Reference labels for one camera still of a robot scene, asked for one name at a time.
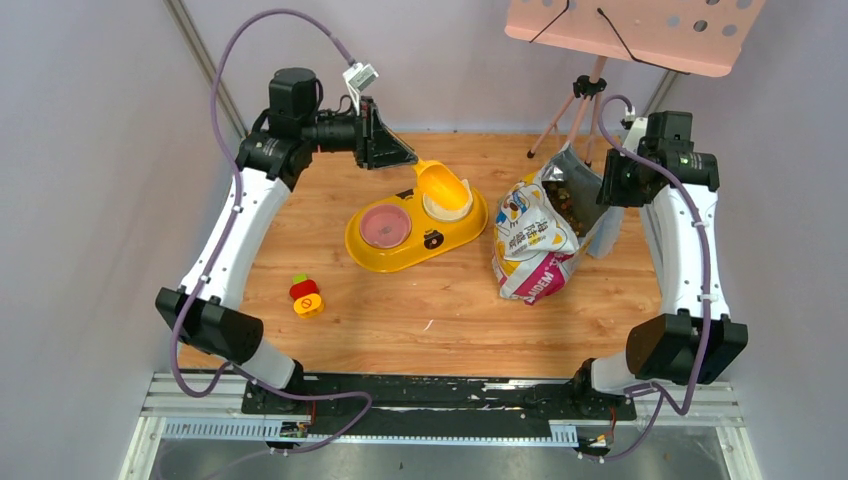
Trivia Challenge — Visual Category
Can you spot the yellow plastic scoop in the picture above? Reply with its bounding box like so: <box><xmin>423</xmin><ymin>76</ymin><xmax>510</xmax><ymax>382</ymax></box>
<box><xmin>412</xmin><ymin>160</ymin><xmax>467</xmax><ymax>209</ymax></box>

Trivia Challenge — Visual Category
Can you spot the pet food bag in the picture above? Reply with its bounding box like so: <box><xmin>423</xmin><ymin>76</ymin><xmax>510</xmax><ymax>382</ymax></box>
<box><xmin>492</xmin><ymin>146</ymin><xmax>609</xmax><ymax>305</ymax></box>

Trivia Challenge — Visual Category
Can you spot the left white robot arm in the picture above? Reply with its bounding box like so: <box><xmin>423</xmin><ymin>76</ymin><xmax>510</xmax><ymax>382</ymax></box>
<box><xmin>155</xmin><ymin>63</ymin><xmax>418</xmax><ymax>413</ymax></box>

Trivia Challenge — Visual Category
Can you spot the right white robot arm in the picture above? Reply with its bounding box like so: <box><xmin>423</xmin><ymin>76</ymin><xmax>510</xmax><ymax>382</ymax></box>
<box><xmin>570</xmin><ymin>111</ymin><xmax>749</xmax><ymax>418</ymax></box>

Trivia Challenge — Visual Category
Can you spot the pet food kibble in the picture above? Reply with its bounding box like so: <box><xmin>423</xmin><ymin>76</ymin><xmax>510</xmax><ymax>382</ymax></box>
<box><xmin>542</xmin><ymin>181</ymin><xmax>587</xmax><ymax>238</ymax></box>

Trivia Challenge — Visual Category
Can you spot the yellow double pet feeder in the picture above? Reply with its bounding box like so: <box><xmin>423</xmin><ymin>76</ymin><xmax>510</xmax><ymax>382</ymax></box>
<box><xmin>344</xmin><ymin>187</ymin><xmax>488</xmax><ymax>273</ymax></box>

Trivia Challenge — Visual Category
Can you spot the pink bowl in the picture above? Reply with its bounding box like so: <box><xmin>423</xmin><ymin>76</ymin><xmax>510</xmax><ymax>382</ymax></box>
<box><xmin>359</xmin><ymin>204</ymin><xmax>412</xmax><ymax>249</ymax></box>

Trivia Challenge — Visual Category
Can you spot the cream bowl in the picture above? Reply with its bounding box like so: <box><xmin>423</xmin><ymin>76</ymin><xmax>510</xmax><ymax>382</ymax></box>
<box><xmin>422</xmin><ymin>179</ymin><xmax>473</xmax><ymax>223</ymax></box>

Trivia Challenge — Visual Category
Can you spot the red toy block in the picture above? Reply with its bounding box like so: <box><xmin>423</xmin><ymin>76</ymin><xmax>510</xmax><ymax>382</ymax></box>
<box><xmin>288</xmin><ymin>274</ymin><xmax>320</xmax><ymax>300</ymax></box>

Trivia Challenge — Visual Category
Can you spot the pink music stand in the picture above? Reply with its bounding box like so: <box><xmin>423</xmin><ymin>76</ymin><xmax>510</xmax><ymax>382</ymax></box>
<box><xmin>504</xmin><ymin>0</ymin><xmax>765</xmax><ymax>142</ymax></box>

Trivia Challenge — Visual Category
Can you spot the yellow toy block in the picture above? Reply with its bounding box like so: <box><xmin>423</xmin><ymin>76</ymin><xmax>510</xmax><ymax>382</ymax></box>
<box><xmin>293</xmin><ymin>293</ymin><xmax>325</xmax><ymax>318</ymax></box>

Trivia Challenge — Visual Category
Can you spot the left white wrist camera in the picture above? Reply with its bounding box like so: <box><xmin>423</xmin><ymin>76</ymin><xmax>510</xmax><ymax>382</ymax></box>
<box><xmin>342</xmin><ymin>62</ymin><xmax>379</xmax><ymax>113</ymax></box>

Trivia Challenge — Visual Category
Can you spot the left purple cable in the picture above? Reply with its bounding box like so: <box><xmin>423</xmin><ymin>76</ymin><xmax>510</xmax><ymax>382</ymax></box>
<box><xmin>169</xmin><ymin>8</ymin><xmax>374</xmax><ymax>456</ymax></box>

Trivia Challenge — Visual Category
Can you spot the purple cable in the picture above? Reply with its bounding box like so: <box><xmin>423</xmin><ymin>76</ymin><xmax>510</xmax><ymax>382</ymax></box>
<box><xmin>576</xmin><ymin>94</ymin><xmax>714</xmax><ymax>462</ymax></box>
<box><xmin>169</xmin><ymin>8</ymin><xmax>374</xmax><ymax>456</ymax></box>

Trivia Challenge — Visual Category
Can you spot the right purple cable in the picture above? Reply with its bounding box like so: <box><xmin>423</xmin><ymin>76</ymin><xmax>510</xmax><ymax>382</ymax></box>
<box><xmin>576</xmin><ymin>94</ymin><xmax>714</xmax><ymax>462</ymax></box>

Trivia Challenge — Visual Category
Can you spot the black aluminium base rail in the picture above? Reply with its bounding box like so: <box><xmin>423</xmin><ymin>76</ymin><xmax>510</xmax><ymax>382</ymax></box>
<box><xmin>142</xmin><ymin>370</ymin><xmax>743</xmax><ymax>448</ymax></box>

